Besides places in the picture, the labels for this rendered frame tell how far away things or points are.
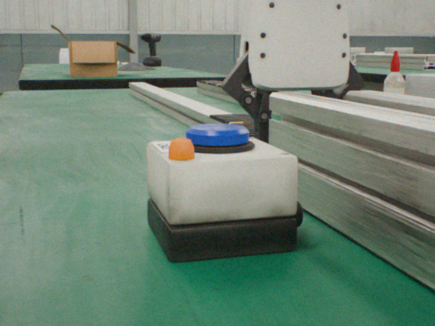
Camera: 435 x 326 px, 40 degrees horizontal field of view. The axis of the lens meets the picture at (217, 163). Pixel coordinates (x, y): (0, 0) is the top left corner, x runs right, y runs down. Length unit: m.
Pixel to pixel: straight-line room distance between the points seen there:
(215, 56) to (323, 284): 11.60
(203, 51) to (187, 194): 11.50
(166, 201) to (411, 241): 0.14
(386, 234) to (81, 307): 0.17
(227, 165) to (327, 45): 0.26
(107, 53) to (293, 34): 2.08
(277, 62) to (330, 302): 0.31
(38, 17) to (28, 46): 0.56
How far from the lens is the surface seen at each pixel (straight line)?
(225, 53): 11.96
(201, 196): 0.34
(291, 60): 0.57
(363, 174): 0.37
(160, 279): 0.33
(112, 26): 11.52
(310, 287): 0.32
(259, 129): 0.58
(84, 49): 2.62
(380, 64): 3.94
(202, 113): 0.87
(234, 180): 0.35
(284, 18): 0.56
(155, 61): 4.02
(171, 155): 0.34
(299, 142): 0.46
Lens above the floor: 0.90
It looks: 11 degrees down
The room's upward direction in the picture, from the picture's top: straight up
